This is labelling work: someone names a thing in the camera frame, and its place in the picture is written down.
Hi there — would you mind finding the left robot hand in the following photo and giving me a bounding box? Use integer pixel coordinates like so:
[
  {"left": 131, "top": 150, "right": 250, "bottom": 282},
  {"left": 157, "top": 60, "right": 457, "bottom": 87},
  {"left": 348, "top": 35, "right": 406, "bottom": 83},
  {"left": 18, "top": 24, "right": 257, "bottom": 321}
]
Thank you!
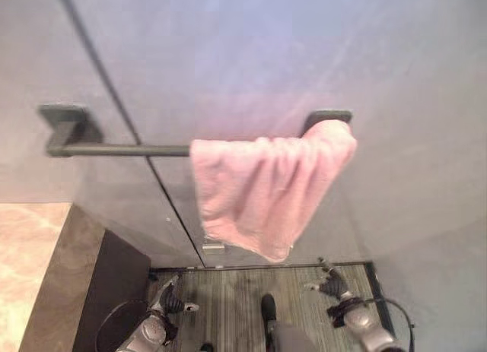
[{"left": 148, "top": 274, "right": 199, "bottom": 317}]

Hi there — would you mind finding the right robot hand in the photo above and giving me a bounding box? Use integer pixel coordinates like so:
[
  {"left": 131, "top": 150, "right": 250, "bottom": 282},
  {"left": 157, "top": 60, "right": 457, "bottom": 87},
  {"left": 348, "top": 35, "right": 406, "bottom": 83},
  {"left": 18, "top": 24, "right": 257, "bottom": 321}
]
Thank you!
[{"left": 304, "top": 257, "right": 349, "bottom": 299}]

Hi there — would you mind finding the pink towel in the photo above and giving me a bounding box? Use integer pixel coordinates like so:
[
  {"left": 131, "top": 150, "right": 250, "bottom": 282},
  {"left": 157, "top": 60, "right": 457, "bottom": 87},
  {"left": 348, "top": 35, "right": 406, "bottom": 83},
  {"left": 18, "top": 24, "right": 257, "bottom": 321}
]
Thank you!
[{"left": 189, "top": 119, "right": 358, "bottom": 264}]

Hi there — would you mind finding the dark metal towel bar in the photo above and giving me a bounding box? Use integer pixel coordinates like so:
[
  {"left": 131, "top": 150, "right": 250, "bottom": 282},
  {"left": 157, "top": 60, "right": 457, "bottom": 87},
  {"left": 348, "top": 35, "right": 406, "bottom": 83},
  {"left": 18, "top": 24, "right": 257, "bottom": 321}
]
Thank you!
[{"left": 37, "top": 104, "right": 354, "bottom": 160}]

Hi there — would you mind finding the dark brown vanity cabinet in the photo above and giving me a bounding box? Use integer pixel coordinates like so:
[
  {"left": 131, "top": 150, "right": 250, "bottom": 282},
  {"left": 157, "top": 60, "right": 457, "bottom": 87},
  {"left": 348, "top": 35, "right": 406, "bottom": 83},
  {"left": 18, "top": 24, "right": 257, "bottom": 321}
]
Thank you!
[{"left": 72, "top": 230, "right": 152, "bottom": 352}]

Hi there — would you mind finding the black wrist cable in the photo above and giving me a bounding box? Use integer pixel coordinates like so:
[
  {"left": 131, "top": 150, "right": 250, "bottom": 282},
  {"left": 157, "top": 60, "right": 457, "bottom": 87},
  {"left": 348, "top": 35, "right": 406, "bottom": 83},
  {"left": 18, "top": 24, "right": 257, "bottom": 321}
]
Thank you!
[{"left": 364, "top": 297, "right": 415, "bottom": 352}]

